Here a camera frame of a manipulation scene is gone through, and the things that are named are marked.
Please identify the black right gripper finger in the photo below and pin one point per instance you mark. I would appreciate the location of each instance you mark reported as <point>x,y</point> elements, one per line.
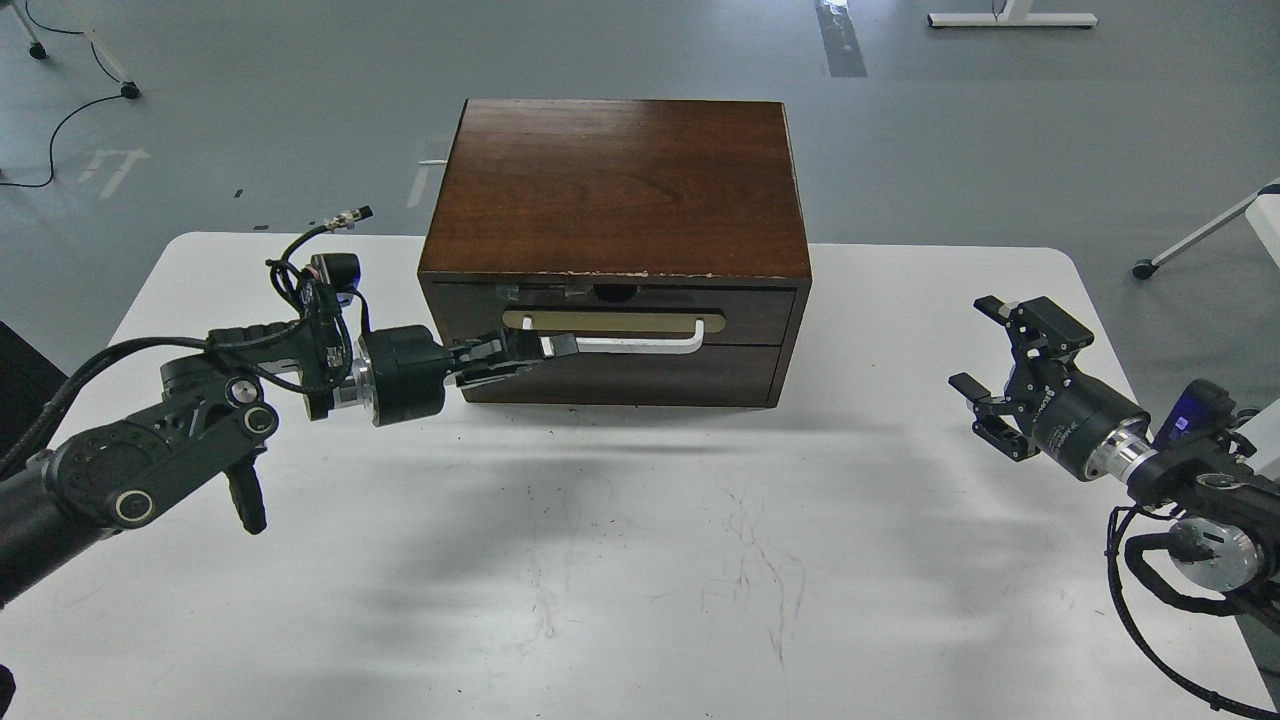
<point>989,413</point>
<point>1044,339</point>

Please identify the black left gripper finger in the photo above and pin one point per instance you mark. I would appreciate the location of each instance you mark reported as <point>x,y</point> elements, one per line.
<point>497,349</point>
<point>479,373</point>

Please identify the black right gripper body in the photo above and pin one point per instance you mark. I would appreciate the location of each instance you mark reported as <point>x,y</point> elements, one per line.
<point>1067,415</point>

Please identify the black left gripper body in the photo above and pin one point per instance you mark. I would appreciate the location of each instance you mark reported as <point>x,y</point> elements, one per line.
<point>405,376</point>

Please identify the wooden drawer with white handle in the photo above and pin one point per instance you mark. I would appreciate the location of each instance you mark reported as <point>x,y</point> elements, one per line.
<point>751,316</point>

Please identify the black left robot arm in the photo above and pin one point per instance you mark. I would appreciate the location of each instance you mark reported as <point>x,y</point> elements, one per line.
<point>213,417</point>

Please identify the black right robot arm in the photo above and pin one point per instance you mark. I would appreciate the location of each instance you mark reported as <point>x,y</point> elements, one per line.
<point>1200,531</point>

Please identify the dark wooden drawer cabinet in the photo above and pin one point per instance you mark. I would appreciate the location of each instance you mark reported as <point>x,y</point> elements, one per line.
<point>607,195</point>

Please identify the white wheeled leg right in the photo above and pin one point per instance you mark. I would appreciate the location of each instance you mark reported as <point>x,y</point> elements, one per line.
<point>1261,209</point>

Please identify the white table base top right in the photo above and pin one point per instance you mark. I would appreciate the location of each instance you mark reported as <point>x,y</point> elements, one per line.
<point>1012,14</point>

